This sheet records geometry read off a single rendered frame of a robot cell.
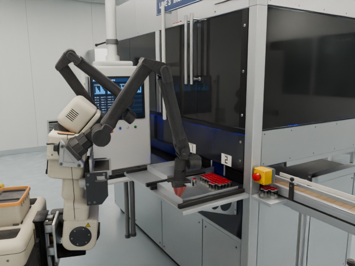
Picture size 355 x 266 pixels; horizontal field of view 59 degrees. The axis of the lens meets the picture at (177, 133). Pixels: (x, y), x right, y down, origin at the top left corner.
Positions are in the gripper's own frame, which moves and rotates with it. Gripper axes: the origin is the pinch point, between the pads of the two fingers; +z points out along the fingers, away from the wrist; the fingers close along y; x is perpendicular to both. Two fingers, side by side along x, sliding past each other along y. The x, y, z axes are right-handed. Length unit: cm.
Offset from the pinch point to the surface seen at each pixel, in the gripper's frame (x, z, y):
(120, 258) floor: 102, 89, 14
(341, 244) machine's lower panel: -12, 45, 128
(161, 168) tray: 52, 0, 19
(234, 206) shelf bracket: -1.2, 9.0, 36.2
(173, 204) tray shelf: -1.8, 2.1, -3.6
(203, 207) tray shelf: -11.2, 1.5, 7.5
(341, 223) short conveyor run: -54, -2, 47
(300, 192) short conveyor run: -33, -8, 47
